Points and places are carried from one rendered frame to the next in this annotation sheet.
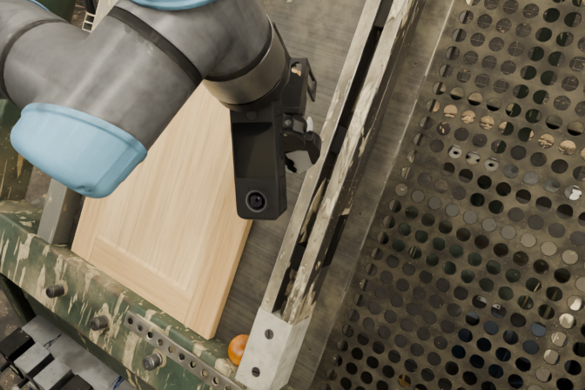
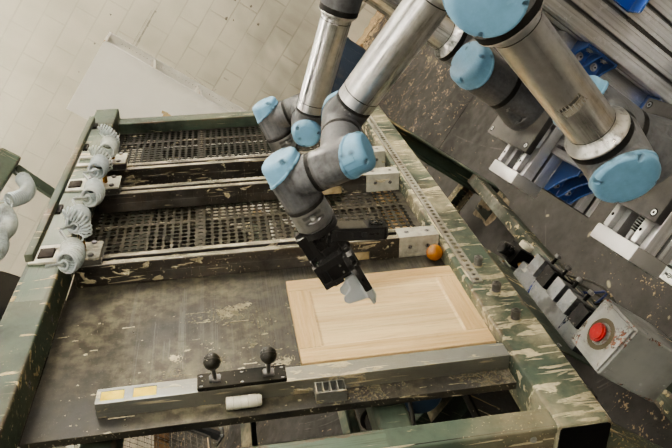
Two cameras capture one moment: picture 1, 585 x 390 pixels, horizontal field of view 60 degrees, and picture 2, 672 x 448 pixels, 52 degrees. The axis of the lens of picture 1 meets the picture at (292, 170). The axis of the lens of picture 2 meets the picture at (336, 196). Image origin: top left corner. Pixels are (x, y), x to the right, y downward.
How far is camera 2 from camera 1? 2.14 m
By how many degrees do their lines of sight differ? 89
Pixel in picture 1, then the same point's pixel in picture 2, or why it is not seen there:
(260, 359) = (419, 230)
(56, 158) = not seen: hidden behind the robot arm
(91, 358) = (541, 307)
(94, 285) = (485, 303)
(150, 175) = (396, 318)
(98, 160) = not seen: hidden behind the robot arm
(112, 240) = (457, 321)
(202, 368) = (455, 248)
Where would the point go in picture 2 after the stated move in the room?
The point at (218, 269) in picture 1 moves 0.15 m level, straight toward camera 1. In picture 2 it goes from (410, 273) to (421, 228)
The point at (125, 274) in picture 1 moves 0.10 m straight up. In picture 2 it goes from (466, 306) to (438, 291)
